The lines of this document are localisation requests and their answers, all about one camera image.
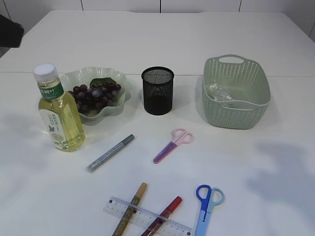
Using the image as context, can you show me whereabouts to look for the pink purple scissors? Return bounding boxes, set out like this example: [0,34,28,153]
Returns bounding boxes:
[153,128,194,164]

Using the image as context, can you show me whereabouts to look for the clear plastic sheet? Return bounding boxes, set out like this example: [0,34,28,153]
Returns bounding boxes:
[206,82,244,109]

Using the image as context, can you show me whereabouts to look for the purple artificial grape bunch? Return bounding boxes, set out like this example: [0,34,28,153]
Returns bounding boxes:
[67,77,122,116]

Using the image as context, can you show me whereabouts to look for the blue scissors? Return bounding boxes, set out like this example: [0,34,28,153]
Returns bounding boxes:
[194,184,225,236]

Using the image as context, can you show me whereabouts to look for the yellow tea plastic bottle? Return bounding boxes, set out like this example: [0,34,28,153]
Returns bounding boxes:
[33,63,85,152]

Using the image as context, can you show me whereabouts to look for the clear plastic ruler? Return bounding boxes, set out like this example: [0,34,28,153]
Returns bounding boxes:
[103,197,193,236]

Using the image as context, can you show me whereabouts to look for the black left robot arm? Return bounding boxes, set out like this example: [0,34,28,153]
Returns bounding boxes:
[0,15,24,48]

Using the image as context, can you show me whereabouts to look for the black mesh pen holder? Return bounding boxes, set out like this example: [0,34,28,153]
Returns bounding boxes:
[141,66,174,116]

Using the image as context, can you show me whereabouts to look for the silver marker pen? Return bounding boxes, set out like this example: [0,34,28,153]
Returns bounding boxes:
[86,134,135,173]

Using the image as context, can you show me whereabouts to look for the green wavy plastic plate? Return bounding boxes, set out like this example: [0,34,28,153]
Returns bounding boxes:
[60,67,131,124]

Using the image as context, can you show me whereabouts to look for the green plastic woven basket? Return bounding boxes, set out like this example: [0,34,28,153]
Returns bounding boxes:
[202,55,271,130]

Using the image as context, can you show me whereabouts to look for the red marker pen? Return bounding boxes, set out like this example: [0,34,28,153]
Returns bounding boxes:
[141,196,182,236]

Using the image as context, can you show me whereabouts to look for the gold marker pen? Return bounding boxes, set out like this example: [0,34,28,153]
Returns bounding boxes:
[112,182,148,236]

